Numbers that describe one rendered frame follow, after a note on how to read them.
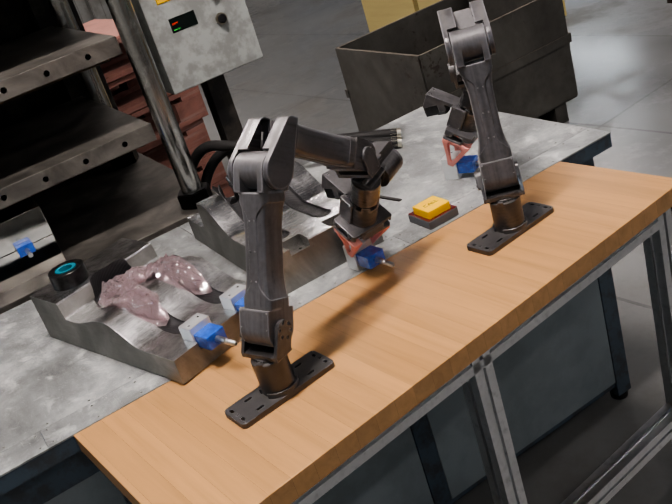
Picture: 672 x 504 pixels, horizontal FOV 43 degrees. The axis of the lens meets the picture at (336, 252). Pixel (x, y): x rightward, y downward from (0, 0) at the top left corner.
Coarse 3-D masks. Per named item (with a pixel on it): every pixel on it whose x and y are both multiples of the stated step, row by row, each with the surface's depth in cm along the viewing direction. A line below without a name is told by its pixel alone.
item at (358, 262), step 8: (360, 240) 179; (368, 240) 178; (344, 248) 179; (360, 248) 178; (368, 248) 178; (376, 248) 177; (360, 256) 176; (368, 256) 174; (376, 256) 175; (384, 256) 176; (352, 264) 179; (360, 264) 177; (368, 264) 175; (376, 264) 176; (384, 264) 173; (392, 264) 171
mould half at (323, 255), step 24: (312, 192) 201; (192, 216) 217; (216, 216) 197; (288, 216) 193; (216, 240) 203; (240, 240) 189; (312, 240) 179; (336, 240) 182; (240, 264) 195; (288, 264) 177; (312, 264) 180; (336, 264) 183; (288, 288) 179
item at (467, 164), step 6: (444, 156) 206; (456, 156) 204; (468, 156) 205; (474, 156) 204; (444, 162) 205; (462, 162) 203; (468, 162) 202; (474, 162) 203; (444, 168) 206; (450, 168) 205; (456, 168) 204; (462, 168) 204; (468, 168) 203; (474, 168) 203; (444, 174) 206; (450, 174) 206; (456, 174) 205; (462, 174) 207
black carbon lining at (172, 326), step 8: (112, 264) 191; (120, 264) 192; (128, 264) 192; (96, 272) 188; (104, 272) 190; (112, 272) 191; (120, 272) 192; (96, 280) 188; (104, 280) 190; (96, 288) 188; (96, 296) 187; (200, 296) 176; (208, 296) 176; (216, 296) 176; (176, 320) 171; (160, 328) 169; (168, 328) 169; (176, 328) 169
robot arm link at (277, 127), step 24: (264, 120) 146; (288, 120) 140; (240, 144) 143; (264, 144) 139; (288, 144) 140; (312, 144) 148; (336, 144) 153; (360, 144) 157; (264, 168) 137; (288, 168) 140; (336, 168) 159; (360, 168) 158
